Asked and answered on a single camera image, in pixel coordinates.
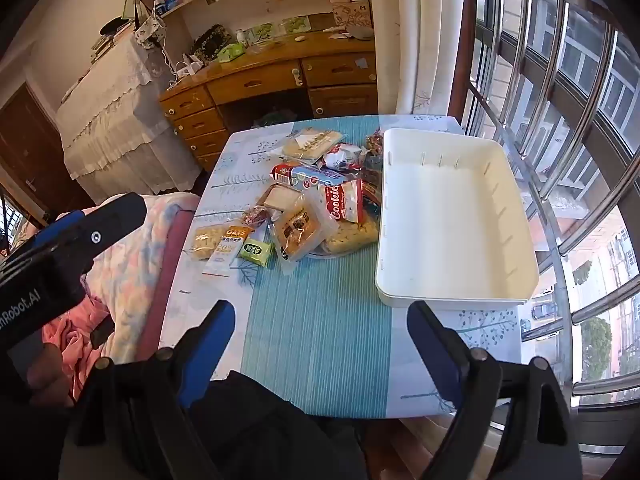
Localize brown door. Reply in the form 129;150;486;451
0;82;96;226

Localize orange bread packet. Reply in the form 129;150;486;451
270;190;341;275

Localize red candy wrapper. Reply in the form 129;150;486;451
361;167;383;206

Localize white lace cloth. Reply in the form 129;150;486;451
55;30;201;196

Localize printed cardboard box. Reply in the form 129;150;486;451
332;0;373;31

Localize pink cloth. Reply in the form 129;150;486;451
42;300;116;386

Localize clear toast slice packet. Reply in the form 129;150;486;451
257;183;301;216

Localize chair with pink cover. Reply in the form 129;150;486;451
10;192;201;391

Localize dark floral pouch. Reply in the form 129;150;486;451
192;24;233;63

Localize green tissue pack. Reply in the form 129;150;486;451
217;42;247;63

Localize white power adapter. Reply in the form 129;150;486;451
172;57;205;80

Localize person's left hand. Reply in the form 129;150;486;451
27;346;77;407

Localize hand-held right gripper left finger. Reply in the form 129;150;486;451
60;300;236;480

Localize wooden desk with drawers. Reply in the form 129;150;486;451
159;35;378;171

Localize teal leaf-print tablecloth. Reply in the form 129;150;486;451
162;115;523;418

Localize barred window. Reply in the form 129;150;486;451
450;0;640;456

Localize red cookie packet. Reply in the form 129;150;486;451
318;180;366;224

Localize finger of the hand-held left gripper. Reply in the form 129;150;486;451
37;192;147;273

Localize long blue biscuit pack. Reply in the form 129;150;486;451
270;161;348;191

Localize orange and white bar packet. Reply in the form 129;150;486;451
202;227;251;278

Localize pale cracker packet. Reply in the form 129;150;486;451
192;225;226;261

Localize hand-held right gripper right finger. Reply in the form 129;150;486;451
407;301;583;480

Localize red and white snack packet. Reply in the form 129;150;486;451
322;143;366;171

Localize cream curtain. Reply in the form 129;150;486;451
375;0;466;121

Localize clear bun packet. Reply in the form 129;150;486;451
320;212;379;256

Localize white plastic tray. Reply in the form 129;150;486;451
375;128;541;308

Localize small green packet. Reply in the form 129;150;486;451
239;240;275;268

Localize triangular bread slice packet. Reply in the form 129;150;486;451
282;128;346;161

